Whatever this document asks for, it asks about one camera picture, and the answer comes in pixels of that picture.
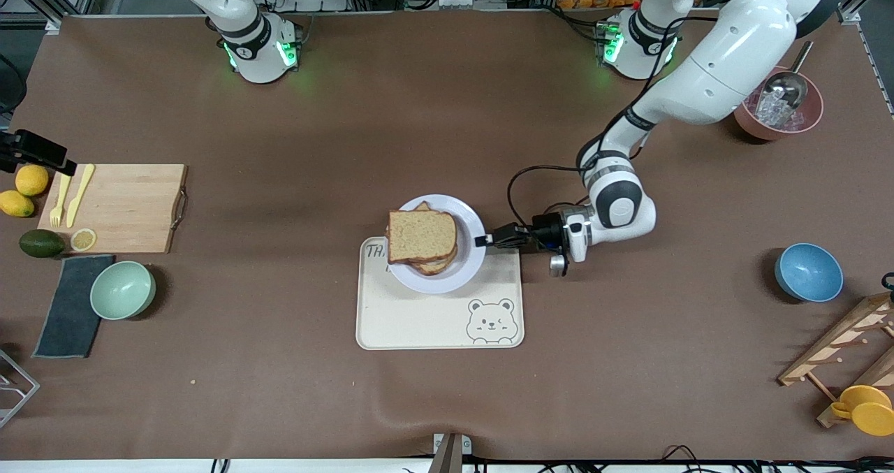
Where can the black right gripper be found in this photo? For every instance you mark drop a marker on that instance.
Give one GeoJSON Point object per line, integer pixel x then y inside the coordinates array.
{"type": "Point", "coordinates": [6, 144]}

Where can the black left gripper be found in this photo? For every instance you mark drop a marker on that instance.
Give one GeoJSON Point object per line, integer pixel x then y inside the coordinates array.
{"type": "Point", "coordinates": [543, 235]}

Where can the round white plate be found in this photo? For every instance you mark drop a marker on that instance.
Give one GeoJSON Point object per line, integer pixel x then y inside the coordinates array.
{"type": "Point", "coordinates": [468, 263]}

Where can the plain brown bread slice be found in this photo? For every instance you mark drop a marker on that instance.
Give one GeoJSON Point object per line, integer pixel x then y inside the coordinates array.
{"type": "Point", "coordinates": [421, 235]}

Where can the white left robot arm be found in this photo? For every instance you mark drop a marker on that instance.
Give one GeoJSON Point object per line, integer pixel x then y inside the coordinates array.
{"type": "Point", "coordinates": [733, 61]}

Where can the round yellow lemon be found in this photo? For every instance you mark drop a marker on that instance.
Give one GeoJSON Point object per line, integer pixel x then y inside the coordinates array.
{"type": "Point", "coordinates": [32, 182]}

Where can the yellow plastic fork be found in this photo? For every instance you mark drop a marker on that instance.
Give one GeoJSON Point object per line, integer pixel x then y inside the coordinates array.
{"type": "Point", "coordinates": [61, 200]}

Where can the yellow plastic knife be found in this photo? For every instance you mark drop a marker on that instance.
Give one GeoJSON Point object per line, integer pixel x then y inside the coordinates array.
{"type": "Point", "coordinates": [79, 197]}

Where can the oval yellow lemon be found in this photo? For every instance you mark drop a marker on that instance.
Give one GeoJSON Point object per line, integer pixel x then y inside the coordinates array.
{"type": "Point", "coordinates": [15, 204]}

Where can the toast with fried egg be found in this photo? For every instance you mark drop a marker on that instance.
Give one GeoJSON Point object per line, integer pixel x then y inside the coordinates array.
{"type": "Point", "coordinates": [433, 267]}

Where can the green avocado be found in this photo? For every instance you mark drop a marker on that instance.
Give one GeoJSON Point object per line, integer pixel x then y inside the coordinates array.
{"type": "Point", "coordinates": [42, 243]}

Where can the lemon slice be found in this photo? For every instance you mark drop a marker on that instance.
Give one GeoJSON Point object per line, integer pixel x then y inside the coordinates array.
{"type": "Point", "coordinates": [83, 239]}

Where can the wooden cutting board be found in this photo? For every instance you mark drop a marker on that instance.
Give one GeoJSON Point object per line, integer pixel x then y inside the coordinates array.
{"type": "Point", "coordinates": [126, 207]}

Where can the cream tray with bear print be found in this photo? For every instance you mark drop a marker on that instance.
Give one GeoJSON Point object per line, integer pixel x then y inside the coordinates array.
{"type": "Point", "coordinates": [419, 319]}

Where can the mint green bowl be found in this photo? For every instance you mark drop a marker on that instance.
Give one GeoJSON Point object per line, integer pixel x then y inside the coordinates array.
{"type": "Point", "coordinates": [122, 290]}

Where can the dark grey cloth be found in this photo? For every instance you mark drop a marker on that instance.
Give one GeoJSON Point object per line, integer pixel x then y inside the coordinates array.
{"type": "Point", "coordinates": [70, 319]}

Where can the clear ice cubes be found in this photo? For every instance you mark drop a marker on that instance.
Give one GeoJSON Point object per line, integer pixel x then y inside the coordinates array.
{"type": "Point", "coordinates": [774, 113]}

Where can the blue bowl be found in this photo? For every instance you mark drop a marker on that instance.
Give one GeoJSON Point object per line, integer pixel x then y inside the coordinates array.
{"type": "Point", "coordinates": [809, 272]}

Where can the pink bowl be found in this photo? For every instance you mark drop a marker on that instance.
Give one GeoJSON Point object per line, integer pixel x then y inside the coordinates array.
{"type": "Point", "coordinates": [803, 127]}

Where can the metal scoop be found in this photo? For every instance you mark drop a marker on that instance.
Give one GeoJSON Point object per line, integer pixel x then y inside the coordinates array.
{"type": "Point", "coordinates": [789, 89]}

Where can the wooden cup rack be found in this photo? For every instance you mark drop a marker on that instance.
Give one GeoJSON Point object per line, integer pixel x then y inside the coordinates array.
{"type": "Point", "coordinates": [845, 340]}

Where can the yellow cup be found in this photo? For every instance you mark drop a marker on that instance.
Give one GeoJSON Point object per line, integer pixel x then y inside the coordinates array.
{"type": "Point", "coordinates": [866, 410]}

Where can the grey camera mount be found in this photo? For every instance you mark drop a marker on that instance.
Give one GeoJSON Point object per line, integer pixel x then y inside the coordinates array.
{"type": "Point", "coordinates": [447, 453]}

